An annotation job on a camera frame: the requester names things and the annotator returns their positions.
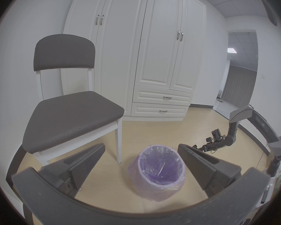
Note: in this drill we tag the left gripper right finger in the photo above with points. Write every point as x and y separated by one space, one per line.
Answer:
206 170

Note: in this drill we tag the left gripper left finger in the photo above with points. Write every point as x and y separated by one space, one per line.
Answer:
82 163

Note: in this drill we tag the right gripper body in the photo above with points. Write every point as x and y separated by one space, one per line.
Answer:
206 147

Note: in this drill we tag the purple plastic bag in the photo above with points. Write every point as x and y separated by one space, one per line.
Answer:
135 172

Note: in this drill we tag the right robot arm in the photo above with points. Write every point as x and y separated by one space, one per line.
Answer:
242 115

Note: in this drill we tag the white trash bin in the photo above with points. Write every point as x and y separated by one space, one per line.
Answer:
142 179

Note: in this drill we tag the white chair with grey cushions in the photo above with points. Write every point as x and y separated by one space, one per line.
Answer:
72 118

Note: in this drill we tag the grey curtain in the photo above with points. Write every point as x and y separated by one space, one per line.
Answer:
241 85

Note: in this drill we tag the square ceiling light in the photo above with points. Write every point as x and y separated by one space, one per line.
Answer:
232 50

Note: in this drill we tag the white wardrobe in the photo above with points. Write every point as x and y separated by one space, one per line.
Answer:
154 43

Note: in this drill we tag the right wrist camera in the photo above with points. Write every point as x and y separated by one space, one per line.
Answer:
209 139

